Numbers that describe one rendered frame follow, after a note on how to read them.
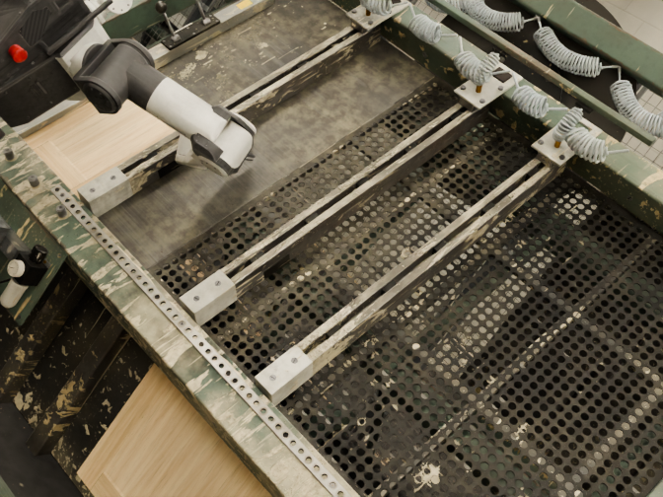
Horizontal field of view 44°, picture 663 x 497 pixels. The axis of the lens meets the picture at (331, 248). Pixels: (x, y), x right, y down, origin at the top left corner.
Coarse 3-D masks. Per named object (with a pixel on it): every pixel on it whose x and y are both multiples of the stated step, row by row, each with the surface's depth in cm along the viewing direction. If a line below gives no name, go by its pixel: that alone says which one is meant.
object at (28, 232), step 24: (0, 192) 224; (0, 216) 223; (24, 216) 219; (0, 240) 214; (24, 240) 218; (48, 240) 214; (0, 264) 221; (24, 264) 207; (0, 288) 220; (24, 288) 211; (24, 312) 215
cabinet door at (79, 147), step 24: (72, 120) 241; (96, 120) 241; (120, 120) 241; (144, 120) 241; (48, 144) 235; (72, 144) 236; (96, 144) 236; (120, 144) 236; (144, 144) 236; (72, 168) 230; (96, 168) 231
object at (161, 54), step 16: (240, 0) 270; (256, 0) 270; (272, 0) 274; (224, 16) 265; (240, 16) 268; (208, 32) 262; (160, 48) 256; (176, 48) 257; (192, 48) 262; (160, 64) 256; (48, 112) 239; (64, 112) 241; (16, 128) 236; (32, 128) 236
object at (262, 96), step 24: (360, 24) 254; (312, 48) 252; (336, 48) 252; (360, 48) 260; (288, 72) 248; (312, 72) 249; (240, 96) 240; (264, 96) 240; (288, 96) 248; (168, 144) 230; (120, 168) 223; (144, 168) 223; (168, 168) 230; (96, 192) 218; (120, 192) 222; (96, 216) 221
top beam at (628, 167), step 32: (352, 0) 267; (384, 32) 264; (448, 32) 253; (448, 64) 248; (544, 96) 237; (544, 128) 232; (576, 160) 230; (608, 160) 223; (640, 160) 223; (608, 192) 227; (640, 192) 218
